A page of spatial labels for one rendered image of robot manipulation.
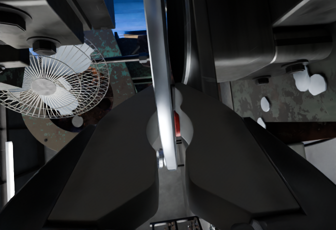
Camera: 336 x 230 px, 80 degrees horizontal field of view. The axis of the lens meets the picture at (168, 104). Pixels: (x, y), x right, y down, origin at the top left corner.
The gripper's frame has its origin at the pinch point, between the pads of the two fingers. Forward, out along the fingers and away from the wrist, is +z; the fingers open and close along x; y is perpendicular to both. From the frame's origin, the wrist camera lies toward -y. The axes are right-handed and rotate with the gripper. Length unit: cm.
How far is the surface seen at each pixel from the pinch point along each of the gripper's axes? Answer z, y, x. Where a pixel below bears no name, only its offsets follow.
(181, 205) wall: 361, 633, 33
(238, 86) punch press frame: 24.0, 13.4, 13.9
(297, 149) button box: 19.8, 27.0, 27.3
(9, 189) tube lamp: 184, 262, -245
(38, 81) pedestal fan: 72, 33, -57
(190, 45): 6.4, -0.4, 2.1
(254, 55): 6.5, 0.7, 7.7
